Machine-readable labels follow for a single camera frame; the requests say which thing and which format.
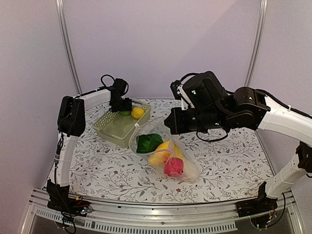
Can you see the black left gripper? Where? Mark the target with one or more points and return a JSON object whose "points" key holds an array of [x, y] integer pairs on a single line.
{"points": [[127, 106]]}

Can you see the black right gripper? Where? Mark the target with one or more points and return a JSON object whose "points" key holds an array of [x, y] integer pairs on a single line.
{"points": [[177, 127]]}

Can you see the green toy apple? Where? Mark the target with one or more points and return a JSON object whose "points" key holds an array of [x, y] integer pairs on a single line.
{"points": [[125, 113]]}

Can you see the yellow toy lemon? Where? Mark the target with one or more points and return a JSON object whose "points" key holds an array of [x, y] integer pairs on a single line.
{"points": [[137, 112]]}

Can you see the clear zip top bag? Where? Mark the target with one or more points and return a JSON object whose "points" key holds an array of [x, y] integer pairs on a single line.
{"points": [[155, 126]]}

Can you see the green toy leaf vegetable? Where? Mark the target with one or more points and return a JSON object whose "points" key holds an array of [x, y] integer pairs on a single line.
{"points": [[148, 143]]}

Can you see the orange yellow toy mango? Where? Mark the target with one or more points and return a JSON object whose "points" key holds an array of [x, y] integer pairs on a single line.
{"points": [[161, 155]]}

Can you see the red toy food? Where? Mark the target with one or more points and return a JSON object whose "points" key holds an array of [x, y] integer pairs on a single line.
{"points": [[174, 167]]}

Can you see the toy napa cabbage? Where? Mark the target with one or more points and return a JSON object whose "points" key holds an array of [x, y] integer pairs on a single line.
{"points": [[190, 171]]}

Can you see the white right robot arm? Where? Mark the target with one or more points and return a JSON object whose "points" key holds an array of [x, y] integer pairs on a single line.
{"points": [[206, 104]]}

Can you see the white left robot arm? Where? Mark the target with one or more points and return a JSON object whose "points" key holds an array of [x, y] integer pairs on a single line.
{"points": [[71, 125]]}

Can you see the pale green plastic basket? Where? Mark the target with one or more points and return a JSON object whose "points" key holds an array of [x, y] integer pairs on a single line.
{"points": [[118, 129]]}

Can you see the floral patterned table mat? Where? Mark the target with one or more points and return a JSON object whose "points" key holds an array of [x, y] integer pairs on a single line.
{"points": [[222, 170]]}

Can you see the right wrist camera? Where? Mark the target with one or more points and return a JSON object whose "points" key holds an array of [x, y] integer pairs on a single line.
{"points": [[176, 88]]}

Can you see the front aluminium rail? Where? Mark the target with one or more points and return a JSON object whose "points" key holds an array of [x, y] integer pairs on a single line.
{"points": [[121, 217]]}

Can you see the left aluminium frame post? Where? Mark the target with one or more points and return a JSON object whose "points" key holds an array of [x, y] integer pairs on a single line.
{"points": [[67, 45]]}

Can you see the aluminium frame post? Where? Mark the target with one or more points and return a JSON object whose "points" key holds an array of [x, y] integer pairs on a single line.
{"points": [[257, 41], [67, 45]]}

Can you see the right aluminium frame post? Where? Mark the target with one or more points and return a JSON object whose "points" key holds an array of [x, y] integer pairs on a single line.
{"points": [[257, 41]]}

